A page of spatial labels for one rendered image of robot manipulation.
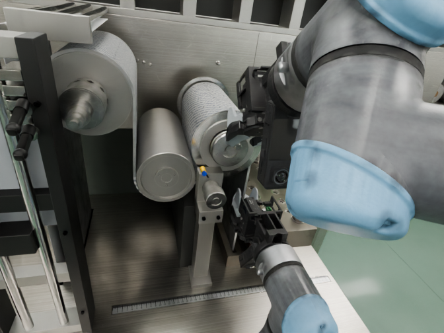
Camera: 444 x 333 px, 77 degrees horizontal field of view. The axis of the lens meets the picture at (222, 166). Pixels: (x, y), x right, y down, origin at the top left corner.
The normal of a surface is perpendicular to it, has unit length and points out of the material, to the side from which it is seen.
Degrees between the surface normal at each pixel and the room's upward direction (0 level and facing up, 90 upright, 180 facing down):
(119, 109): 90
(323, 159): 59
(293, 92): 120
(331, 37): 65
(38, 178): 90
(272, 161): 81
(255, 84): 50
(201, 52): 90
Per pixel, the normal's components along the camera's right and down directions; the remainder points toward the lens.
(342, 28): -0.67, -0.34
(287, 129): 0.24, 0.37
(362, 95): -0.29, -0.30
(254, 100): 0.26, -0.16
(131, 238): 0.12, -0.86
